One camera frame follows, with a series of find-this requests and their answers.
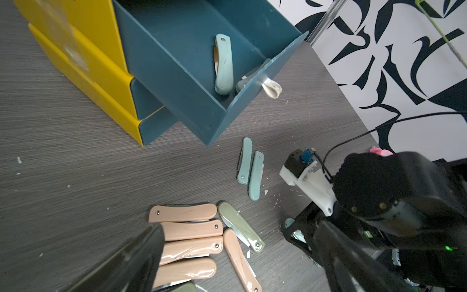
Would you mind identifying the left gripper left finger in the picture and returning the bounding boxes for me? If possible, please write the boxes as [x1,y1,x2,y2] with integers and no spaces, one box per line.
[65,223,165,292]

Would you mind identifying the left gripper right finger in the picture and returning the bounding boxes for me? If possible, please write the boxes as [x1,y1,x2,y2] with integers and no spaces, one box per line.
[315,221,412,292]

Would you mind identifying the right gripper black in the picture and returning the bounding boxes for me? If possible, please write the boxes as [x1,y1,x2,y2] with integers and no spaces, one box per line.
[283,152,467,292]

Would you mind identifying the teal folding knife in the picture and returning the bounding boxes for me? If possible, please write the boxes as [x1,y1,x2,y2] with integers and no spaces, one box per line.
[283,218,307,243]
[248,151,265,201]
[235,58,271,93]
[214,34,234,96]
[237,137,253,185]

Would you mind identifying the teal drawer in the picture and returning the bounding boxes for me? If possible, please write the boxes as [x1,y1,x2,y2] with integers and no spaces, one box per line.
[114,1,306,145]

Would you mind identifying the yellow teal drawer cabinet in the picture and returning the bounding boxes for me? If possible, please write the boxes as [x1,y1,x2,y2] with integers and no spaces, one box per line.
[14,1,178,146]

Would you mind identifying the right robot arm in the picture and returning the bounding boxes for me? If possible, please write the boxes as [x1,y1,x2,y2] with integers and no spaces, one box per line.
[280,150,467,292]

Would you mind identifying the pink alarm clock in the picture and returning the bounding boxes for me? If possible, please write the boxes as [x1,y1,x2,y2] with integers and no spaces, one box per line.
[369,147,393,157]

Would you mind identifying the olive folding knife centre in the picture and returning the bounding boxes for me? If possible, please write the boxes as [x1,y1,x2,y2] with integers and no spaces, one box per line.
[152,281,197,292]

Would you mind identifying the olive folding knife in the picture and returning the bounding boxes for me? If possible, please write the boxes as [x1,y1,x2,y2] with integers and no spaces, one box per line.
[217,201,265,253]
[152,281,197,292]

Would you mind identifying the pink folding knife top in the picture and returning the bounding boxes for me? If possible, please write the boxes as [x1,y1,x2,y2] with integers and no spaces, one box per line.
[148,203,217,223]

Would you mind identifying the pink folding knife upright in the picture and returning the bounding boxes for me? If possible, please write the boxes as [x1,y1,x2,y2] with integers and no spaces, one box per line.
[223,228,263,292]

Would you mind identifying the olive folding knife right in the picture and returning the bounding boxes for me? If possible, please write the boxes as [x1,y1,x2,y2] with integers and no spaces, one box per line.
[217,201,265,253]

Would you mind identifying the green hanging hoop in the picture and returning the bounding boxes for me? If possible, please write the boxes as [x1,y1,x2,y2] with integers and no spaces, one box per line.
[415,0,467,68]

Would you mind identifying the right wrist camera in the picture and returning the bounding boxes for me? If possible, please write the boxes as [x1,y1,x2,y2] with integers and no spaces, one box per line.
[280,148,336,217]

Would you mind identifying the aluminium frame rail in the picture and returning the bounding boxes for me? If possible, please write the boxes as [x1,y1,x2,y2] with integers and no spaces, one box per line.
[306,0,348,46]

